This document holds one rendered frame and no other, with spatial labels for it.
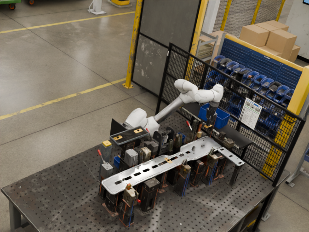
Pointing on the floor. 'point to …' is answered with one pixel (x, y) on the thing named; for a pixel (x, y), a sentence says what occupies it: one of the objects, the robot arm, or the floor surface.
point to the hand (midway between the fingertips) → (208, 122)
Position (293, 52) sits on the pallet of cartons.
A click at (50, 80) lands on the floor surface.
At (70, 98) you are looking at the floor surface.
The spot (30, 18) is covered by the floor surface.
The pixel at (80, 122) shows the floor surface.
